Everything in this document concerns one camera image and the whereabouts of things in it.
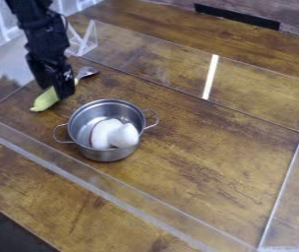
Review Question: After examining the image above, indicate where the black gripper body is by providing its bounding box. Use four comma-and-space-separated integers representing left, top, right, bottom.
18, 9, 69, 68

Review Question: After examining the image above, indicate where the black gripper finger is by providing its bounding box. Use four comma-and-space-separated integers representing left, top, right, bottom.
26, 53, 50, 90
48, 61, 76, 100

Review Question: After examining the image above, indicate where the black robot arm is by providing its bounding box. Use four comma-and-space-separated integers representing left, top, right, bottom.
5, 0, 75, 100

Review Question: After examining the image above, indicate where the small steel pot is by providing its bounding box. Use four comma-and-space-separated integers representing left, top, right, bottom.
52, 98, 160, 162

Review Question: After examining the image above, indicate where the white mushroom toy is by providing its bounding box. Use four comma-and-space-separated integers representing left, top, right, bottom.
89, 119, 139, 150

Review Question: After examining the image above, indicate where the clear acrylic enclosure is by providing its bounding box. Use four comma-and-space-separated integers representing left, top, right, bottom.
0, 19, 299, 252

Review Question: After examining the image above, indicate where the black bar on wall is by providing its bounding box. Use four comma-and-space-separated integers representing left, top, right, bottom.
194, 3, 280, 31

